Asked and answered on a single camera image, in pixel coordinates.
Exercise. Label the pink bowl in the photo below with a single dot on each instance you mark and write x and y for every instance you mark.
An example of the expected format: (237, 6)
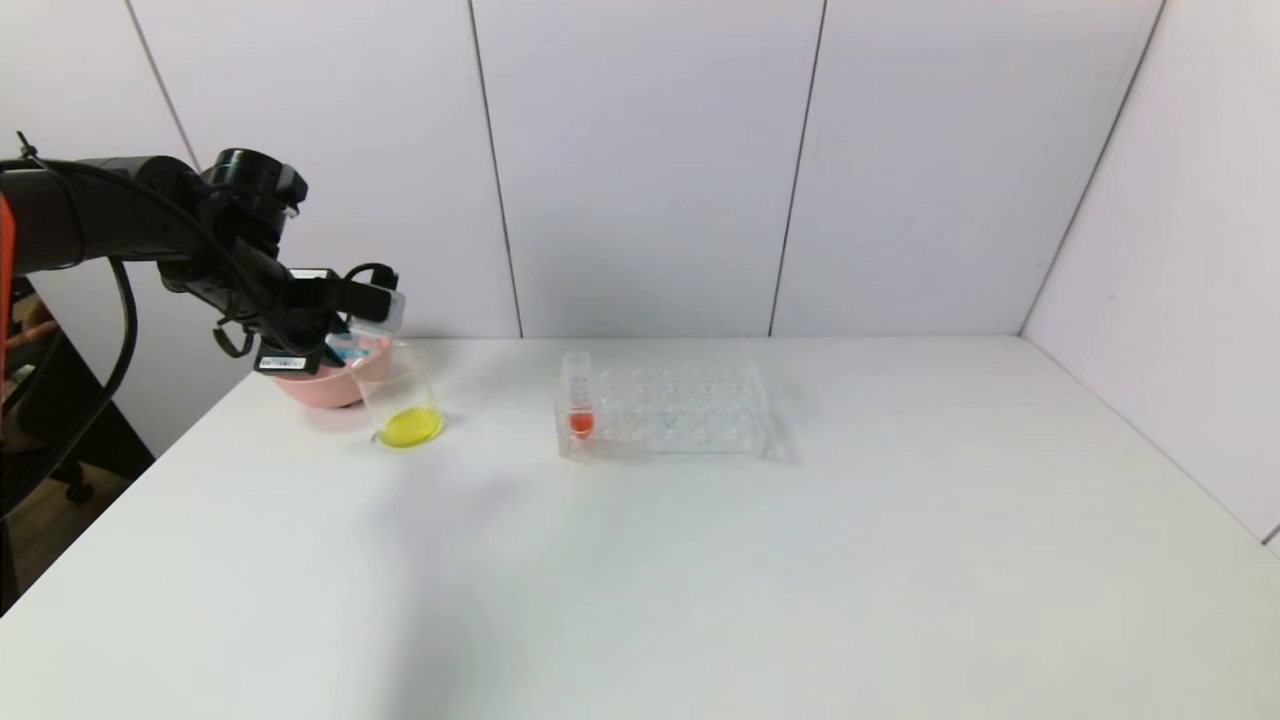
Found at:
(320, 388)

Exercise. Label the bystander hand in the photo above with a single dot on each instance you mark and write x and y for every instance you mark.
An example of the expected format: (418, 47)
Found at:
(35, 325)

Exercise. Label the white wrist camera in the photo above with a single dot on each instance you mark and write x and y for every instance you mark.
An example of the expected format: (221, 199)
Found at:
(380, 305)

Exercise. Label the test tube with red pigment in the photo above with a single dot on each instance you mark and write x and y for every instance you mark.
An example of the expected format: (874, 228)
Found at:
(581, 420)

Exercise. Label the test tube with blue pigment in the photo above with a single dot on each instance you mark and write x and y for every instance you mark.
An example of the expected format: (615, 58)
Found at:
(350, 348)

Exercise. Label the clear glass beaker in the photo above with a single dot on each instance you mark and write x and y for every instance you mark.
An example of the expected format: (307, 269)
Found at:
(410, 428)

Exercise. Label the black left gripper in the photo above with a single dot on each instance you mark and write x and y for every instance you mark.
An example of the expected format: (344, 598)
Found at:
(287, 360)

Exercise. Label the orange and black left arm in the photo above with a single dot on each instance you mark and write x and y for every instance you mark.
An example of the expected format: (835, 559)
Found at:
(90, 215)

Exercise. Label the clear plastic test tube rack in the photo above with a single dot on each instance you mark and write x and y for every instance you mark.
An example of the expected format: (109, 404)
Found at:
(700, 420)

